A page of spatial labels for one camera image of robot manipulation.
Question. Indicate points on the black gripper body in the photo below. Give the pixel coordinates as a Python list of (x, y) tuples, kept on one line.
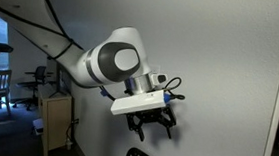
[(150, 115)]

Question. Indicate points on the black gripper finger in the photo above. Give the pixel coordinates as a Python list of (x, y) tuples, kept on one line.
[(168, 129), (140, 131)]

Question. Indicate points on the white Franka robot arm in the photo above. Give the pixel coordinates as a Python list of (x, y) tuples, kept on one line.
[(80, 60)]

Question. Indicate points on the light wooden cabinet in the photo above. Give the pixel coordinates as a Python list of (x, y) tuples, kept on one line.
[(56, 118)]

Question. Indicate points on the white box on floor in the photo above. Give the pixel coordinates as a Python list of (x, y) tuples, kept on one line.
[(38, 126)]

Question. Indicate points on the black office swivel chair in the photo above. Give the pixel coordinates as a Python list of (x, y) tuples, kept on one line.
[(39, 75)]

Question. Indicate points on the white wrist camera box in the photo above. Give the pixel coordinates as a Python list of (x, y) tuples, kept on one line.
[(137, 104)]

